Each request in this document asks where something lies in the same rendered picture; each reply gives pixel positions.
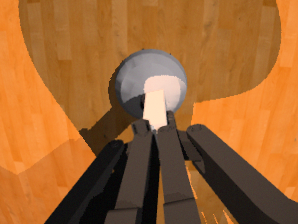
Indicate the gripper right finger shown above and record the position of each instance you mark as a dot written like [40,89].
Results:
[246,193]

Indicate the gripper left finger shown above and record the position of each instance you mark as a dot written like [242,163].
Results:
[95,193]

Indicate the grey metal dome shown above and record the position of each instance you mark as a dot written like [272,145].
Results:
[150,70]

